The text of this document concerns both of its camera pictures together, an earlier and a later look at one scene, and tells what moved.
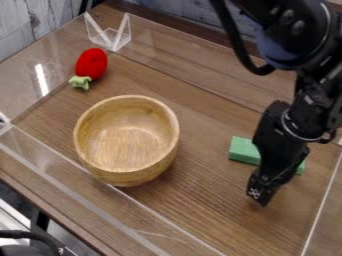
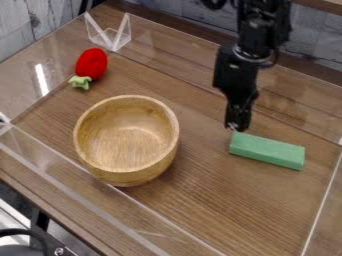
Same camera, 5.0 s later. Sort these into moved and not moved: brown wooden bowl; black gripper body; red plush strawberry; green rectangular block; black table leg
Moved: green rectangular block; black gripper body
Not moved: red plush strawberry; brown wooden bowl; black table leg
